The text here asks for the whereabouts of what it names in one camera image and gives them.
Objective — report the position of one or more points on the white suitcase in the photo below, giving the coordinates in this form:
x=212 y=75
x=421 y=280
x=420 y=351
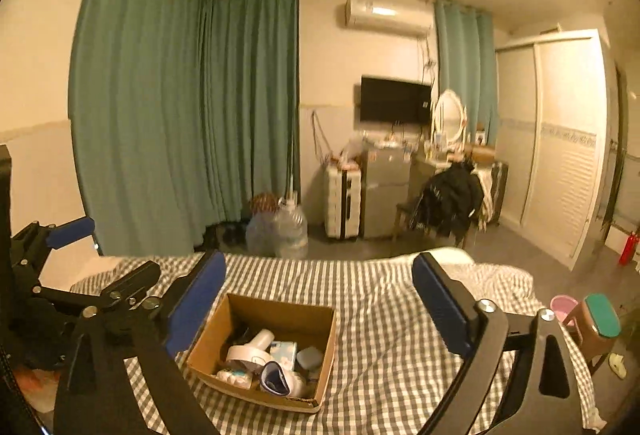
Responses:
x=342 y=200

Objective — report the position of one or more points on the wooden chair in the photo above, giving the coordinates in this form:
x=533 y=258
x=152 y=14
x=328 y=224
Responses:
x=407 y=212

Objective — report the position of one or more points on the grey checked blanket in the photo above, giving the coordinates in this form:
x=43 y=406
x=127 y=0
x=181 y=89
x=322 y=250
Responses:
x=380 y=315

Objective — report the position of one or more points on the pink plastic basin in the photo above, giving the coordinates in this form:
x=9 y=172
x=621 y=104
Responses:
x=562 y=307

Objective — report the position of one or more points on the clear plastic bag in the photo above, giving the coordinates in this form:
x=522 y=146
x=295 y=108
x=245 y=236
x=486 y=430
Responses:
x=355 y=146
x=260 y=235

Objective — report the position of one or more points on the blue and white toy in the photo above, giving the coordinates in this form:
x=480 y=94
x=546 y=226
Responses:
x=280 y=380

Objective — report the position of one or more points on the red fire extinguisher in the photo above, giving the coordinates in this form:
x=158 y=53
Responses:
x=629 y=247

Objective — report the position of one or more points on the small white packet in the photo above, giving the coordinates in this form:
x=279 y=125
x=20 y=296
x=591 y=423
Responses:
x=232 y=376

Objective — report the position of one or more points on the grey small fridge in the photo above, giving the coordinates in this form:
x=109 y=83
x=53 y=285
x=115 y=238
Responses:
x=387 y=195

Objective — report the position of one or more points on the light green curtain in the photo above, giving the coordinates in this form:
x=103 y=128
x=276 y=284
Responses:
x=465 y=65

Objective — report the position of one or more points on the black wall television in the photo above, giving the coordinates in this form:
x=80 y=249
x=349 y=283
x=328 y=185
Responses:
x=395 y=99

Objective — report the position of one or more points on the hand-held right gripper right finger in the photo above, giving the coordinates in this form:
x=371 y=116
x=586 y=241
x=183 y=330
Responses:
x=440 y=305

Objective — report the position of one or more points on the clear water bottle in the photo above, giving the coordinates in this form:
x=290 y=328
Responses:
x=291 y=230

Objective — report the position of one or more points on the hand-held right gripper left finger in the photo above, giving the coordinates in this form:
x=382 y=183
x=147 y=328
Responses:
x=200 y=300

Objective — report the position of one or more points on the red patterned bag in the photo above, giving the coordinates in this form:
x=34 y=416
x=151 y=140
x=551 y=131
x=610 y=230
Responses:
x=262 y=202

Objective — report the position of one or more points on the grey oval case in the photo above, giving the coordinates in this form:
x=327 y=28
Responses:
x=310 y=357

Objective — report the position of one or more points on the cardboard box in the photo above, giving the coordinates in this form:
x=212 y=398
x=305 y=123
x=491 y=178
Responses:
x=295 y=320

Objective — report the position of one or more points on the black jacket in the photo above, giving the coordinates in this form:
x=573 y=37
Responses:
x=452 y=195

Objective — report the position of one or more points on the white oval mirror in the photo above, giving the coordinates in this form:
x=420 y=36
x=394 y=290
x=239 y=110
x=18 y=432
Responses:
x=448 y=115

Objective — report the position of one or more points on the white louvred wardrobe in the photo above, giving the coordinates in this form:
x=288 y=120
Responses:
x=565 y=140

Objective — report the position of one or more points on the pale slipper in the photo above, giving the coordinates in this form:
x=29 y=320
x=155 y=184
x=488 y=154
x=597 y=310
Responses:
x=617 y=364

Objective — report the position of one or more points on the green topped stool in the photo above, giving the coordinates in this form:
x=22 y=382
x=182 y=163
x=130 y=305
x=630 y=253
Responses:
x=602 y=320

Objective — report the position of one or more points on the white cylindrical device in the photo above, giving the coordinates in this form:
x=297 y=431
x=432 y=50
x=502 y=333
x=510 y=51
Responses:
x=250 y=350

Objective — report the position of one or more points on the blue tissue pack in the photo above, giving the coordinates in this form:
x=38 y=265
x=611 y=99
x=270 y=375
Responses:
x=283 y=354

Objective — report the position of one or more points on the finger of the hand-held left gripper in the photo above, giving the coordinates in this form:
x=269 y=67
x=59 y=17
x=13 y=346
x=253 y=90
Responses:
x=135 y=279
x=70 y=231

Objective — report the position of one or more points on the white air conditioner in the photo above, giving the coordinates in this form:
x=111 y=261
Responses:
x=385 y=15

